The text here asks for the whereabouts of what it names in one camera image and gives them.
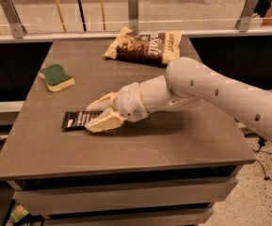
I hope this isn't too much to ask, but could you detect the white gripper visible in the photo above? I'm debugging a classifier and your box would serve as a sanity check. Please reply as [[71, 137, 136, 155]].
[[85, 82, 149, 133]]

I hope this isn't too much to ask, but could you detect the dark chocolate rxbar wrapper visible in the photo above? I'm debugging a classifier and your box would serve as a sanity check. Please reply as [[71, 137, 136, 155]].
[[62, 111, 101, 131]]

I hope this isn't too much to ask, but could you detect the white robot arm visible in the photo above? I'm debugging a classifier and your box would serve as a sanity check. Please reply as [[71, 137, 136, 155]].
[[86, 57, 272, 143]]

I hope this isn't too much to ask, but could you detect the green and yellow sponge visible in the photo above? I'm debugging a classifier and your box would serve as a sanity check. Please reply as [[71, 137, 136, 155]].
[[39, 64, 75, 92]]

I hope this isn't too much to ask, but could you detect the brown and cream snack bag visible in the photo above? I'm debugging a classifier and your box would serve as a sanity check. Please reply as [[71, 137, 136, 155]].
[[104, 26, 182, 65]]

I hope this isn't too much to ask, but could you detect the upper grey drawer front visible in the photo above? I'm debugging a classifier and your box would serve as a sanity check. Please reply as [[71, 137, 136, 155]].
[[14, 177, 237, 216]]

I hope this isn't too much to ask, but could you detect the grey drawer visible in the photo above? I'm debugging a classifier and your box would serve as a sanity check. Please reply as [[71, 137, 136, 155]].
[[14, 177, 237, 216], [44, 207, 213, 226]]

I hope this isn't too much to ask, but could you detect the lower grey drawer front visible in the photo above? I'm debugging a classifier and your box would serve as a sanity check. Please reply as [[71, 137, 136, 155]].
[[44, 207, 213, 226]]

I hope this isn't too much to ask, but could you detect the green snack package in bin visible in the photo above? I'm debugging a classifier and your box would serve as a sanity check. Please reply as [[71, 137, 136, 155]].
[[9, 204, 29, 223]]

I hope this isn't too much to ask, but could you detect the clear acrylic barrier panel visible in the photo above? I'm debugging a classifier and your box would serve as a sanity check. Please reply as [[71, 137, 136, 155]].
[[0, 0, 272, 36]]

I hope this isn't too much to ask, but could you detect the middle metal rail bracket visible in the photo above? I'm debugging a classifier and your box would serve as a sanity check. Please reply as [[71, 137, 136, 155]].
[[128, 0, 138, 33]]

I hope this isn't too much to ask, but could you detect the metal rail bracket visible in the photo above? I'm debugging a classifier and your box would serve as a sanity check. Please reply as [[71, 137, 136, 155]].
[[235, 0, 258, 32], [0, 0, 26, 39], [128, 0, 138, 33]]

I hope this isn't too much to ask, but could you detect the left metal rail bracket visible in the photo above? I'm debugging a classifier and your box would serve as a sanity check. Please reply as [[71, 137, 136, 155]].
[[0, 0, 26, 39]]

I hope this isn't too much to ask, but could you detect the black floor cable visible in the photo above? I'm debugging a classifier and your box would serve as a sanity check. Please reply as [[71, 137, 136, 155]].
[[244, 131, 272, 184]]

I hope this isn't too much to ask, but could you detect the right metal rail bracket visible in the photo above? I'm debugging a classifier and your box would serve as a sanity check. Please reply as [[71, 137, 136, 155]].
[[235, 0, 258, 32]]

